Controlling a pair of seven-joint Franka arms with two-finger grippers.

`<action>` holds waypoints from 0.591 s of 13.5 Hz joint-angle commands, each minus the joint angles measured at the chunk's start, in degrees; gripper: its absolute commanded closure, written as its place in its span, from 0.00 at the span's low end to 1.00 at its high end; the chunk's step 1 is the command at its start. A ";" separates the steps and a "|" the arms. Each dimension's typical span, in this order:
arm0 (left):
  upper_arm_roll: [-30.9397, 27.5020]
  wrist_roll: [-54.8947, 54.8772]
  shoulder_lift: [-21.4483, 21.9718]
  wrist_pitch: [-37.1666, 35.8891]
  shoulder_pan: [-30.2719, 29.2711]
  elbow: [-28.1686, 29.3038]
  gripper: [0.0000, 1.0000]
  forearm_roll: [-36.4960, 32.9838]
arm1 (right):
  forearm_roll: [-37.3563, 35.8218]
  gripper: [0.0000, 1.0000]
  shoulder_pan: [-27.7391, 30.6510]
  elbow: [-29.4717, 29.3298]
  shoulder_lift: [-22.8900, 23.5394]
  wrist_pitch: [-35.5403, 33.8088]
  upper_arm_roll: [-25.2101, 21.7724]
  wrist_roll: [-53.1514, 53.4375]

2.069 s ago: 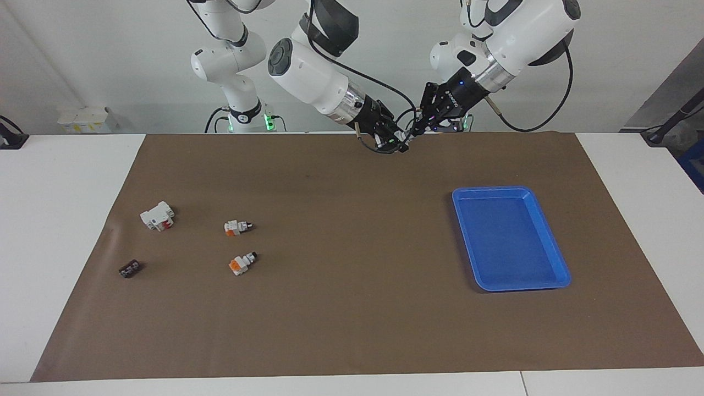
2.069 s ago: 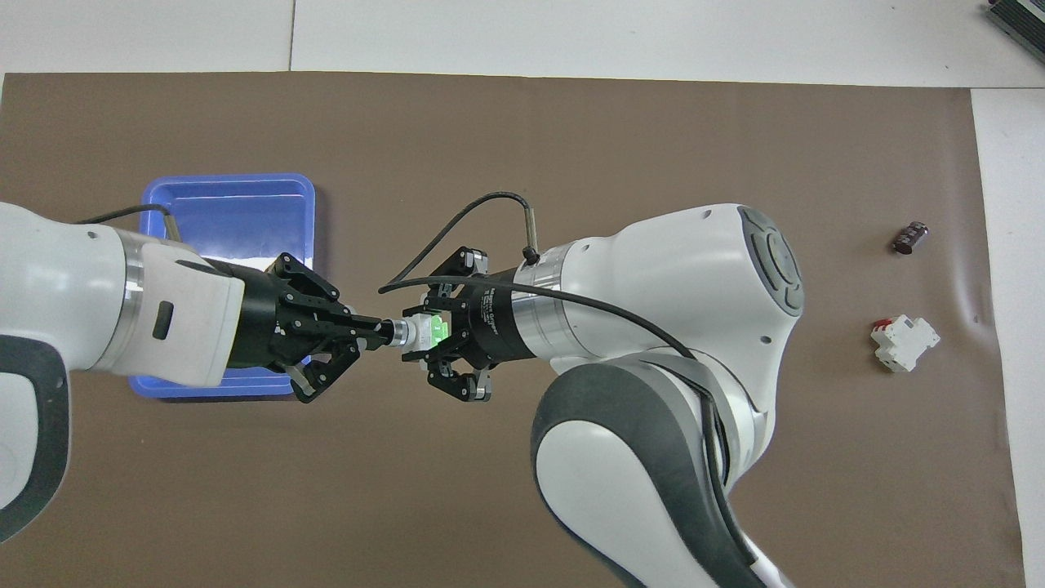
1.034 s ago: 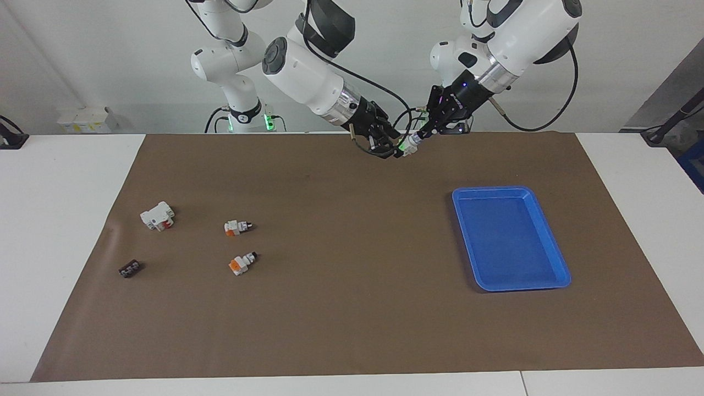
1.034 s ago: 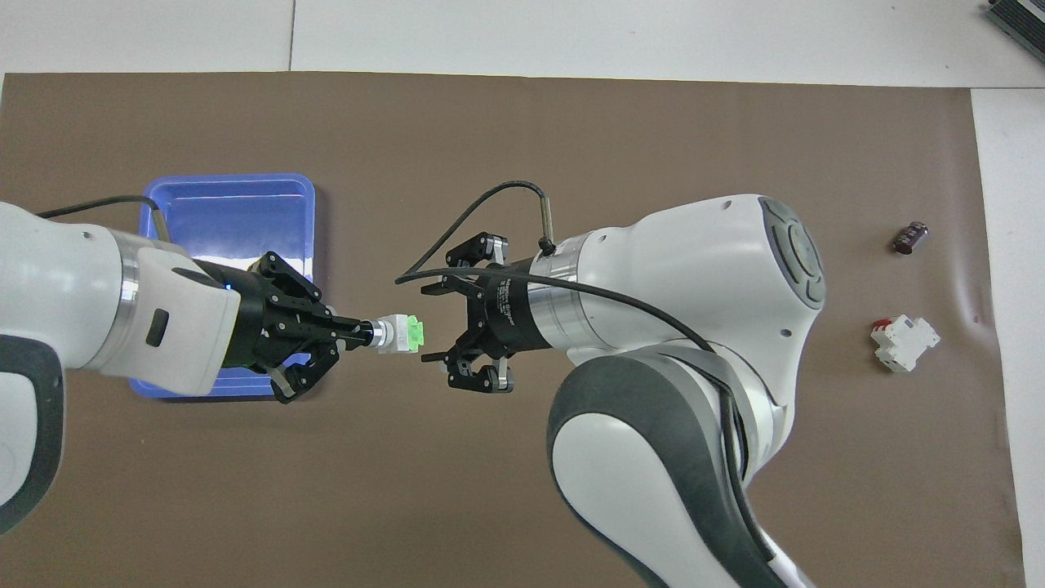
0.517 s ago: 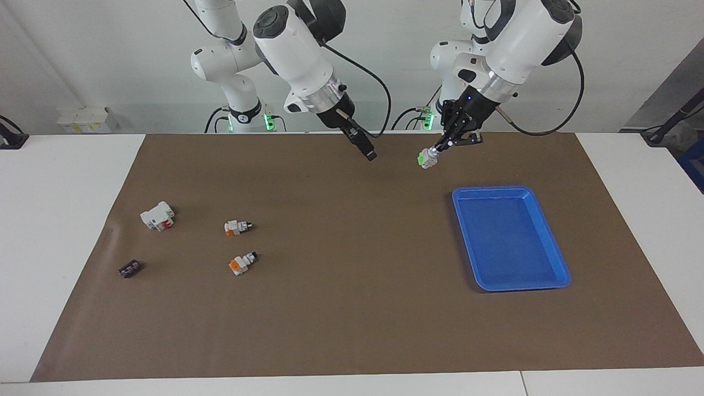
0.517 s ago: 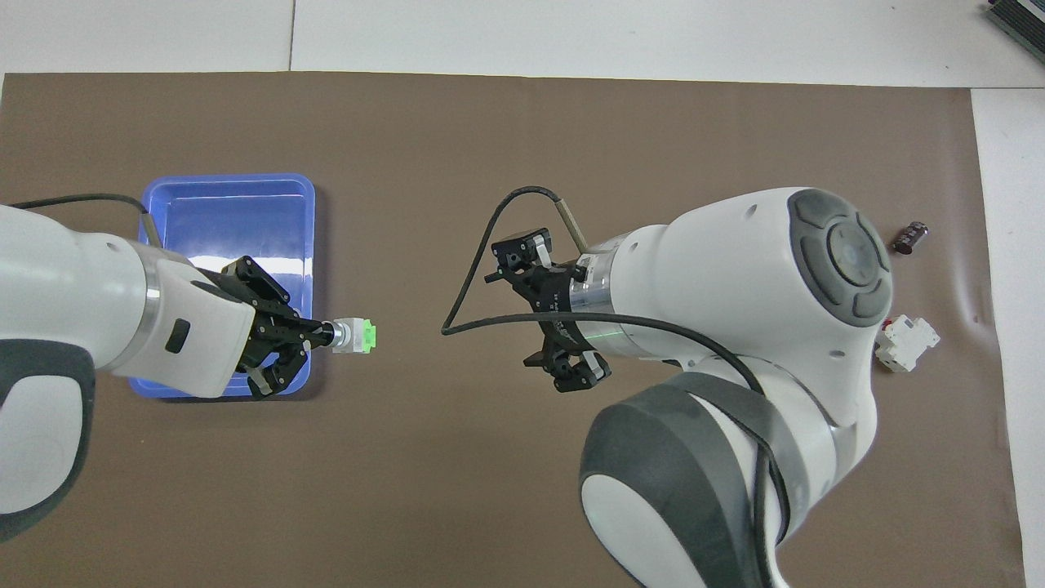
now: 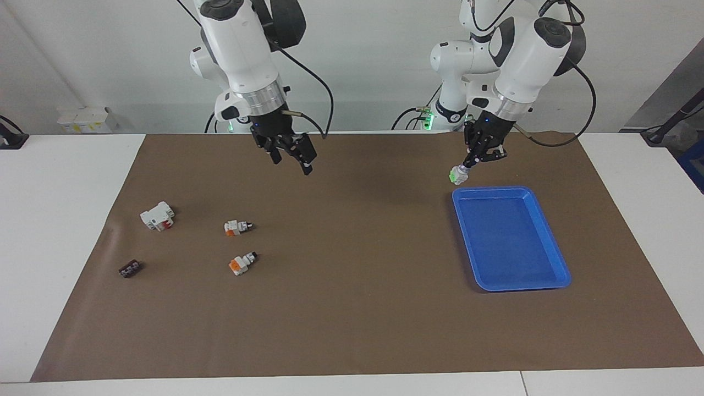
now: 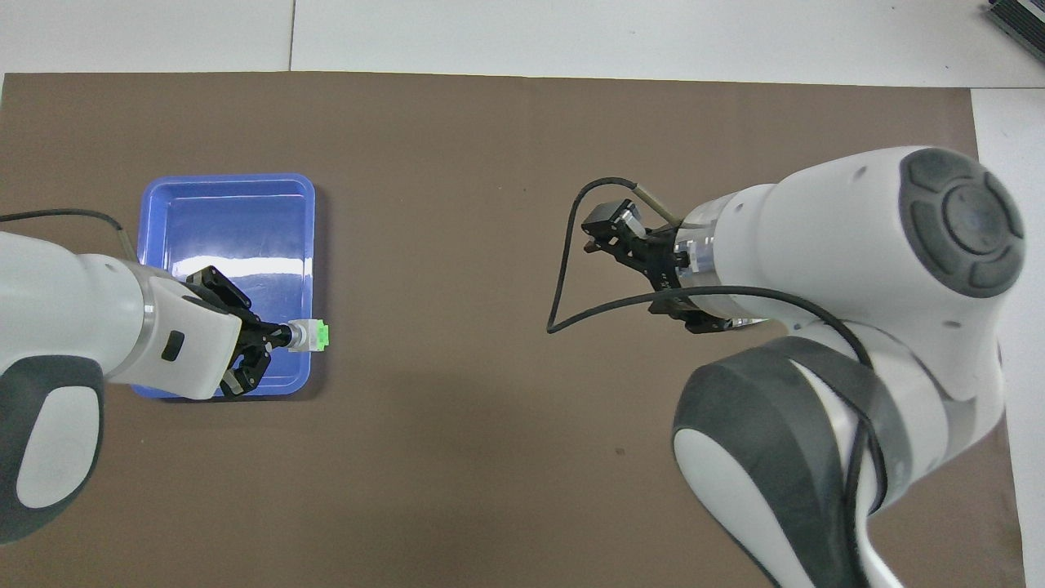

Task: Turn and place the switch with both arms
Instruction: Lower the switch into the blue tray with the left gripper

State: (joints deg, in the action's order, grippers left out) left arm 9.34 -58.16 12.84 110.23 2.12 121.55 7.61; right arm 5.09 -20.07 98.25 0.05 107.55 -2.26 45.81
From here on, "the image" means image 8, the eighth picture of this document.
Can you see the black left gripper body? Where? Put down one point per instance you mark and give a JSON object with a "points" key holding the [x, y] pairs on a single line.
{"points": [[255, 339]]}

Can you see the green capped selector switch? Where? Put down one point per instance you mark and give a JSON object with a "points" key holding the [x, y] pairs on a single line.
{"points": [[310, 335]]}

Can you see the brown table mat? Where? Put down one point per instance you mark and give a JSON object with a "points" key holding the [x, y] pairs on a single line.
{"points": [[457, 490]]}

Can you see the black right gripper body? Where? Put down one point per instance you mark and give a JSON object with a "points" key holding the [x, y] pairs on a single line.
{"points": [[671, 269]]}

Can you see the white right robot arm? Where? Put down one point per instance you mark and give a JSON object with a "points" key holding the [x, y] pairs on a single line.
{"points": [[816, 261]]}

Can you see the blue plastic tray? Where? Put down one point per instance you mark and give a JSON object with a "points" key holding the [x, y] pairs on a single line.
{"points": [[237, 220]]}

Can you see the grey ribbed metal device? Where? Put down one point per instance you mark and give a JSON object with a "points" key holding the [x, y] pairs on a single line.
{"points": [[1024, 16]]}

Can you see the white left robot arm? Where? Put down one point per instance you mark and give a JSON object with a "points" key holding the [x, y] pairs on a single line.
{"points": [[65, 310]]}

